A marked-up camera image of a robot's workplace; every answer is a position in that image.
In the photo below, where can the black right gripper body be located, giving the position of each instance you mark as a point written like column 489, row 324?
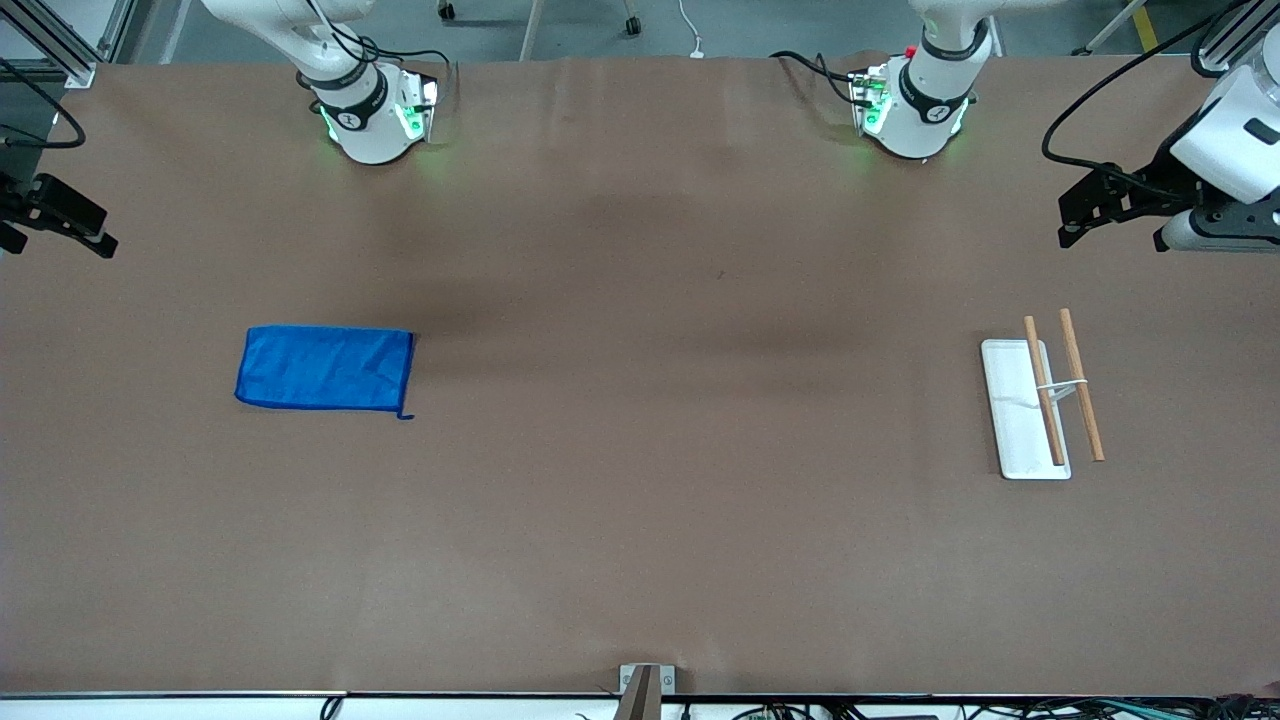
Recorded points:
column 22, row 200

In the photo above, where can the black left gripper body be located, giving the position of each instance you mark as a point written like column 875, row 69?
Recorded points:
column 1152, row 187

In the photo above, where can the blue towel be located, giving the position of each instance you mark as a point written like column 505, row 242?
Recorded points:
column 325, row 368

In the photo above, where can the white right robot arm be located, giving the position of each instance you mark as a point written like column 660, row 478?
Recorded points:
column 365, row 115

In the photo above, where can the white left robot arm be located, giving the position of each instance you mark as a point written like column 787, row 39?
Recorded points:
column 925, row 105

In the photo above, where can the beige stand leg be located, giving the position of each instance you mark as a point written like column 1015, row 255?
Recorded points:
column 1112, row 28

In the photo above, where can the black chair caster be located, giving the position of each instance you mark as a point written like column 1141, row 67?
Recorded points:
column 633, row 24
column 446, row 10

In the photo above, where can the grey chair leg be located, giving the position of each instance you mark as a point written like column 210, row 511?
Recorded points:
column 531, row 28

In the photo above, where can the aluminium frame post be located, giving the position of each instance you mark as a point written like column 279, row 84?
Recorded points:
column 60, row 50
column 1230, row 40

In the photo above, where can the aluminium camera mast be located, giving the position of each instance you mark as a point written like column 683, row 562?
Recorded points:
column 642, row 692

